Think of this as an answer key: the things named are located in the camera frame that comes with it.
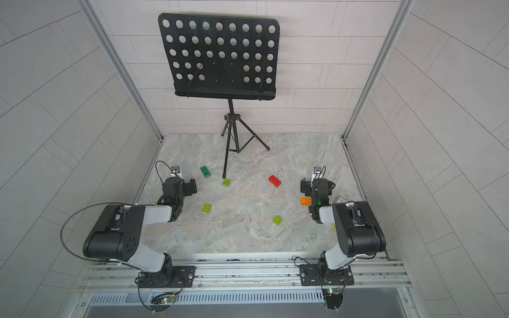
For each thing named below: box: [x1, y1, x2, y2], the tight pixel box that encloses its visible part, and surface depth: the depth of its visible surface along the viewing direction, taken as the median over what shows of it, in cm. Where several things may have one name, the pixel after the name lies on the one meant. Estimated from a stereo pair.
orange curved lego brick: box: [300, 197, 313, 207], surface depth 91 cm
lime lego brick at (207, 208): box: [202, 203, 213, 214], surface depth 90 cm
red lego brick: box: [268, 174, 282, 188], surface depth 98 cm
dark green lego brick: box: [200, 165, 211, 179], surface depth 101 cm
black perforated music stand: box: [159, 12, 281, 179], surface depth 68 cm
